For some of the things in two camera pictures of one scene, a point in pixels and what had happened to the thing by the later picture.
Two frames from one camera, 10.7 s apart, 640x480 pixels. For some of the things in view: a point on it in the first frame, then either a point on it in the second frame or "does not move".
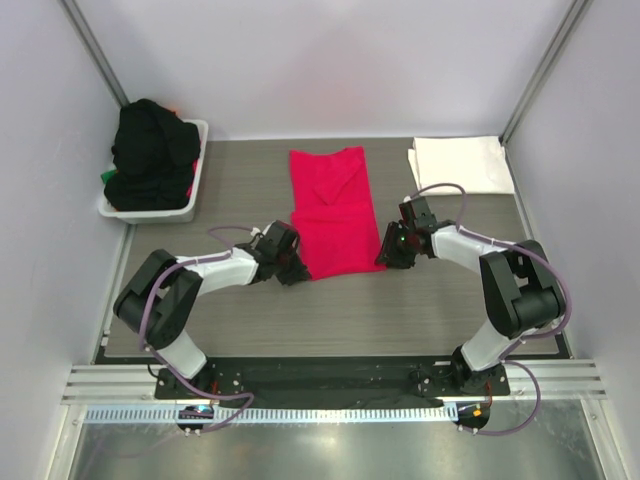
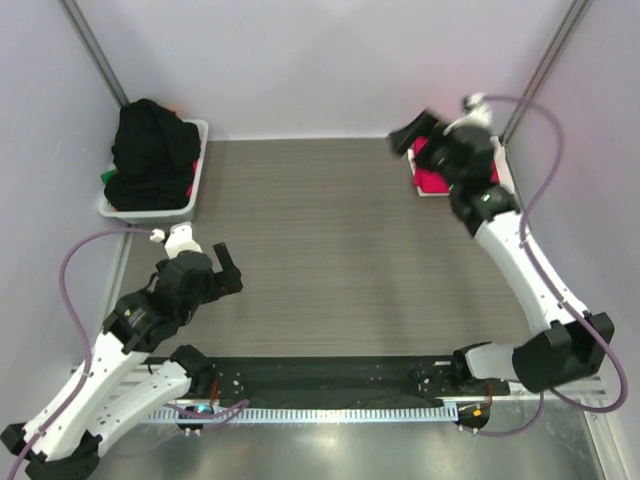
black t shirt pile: [152, 156] does not move
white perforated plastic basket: [165, 216] does not move
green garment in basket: [106, 176] does not move
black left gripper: [298, 274] → [226, 281]
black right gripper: [389, 250] → [422, 127]
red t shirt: [332, 206] → [431, 181]
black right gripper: [333, 381] does not move
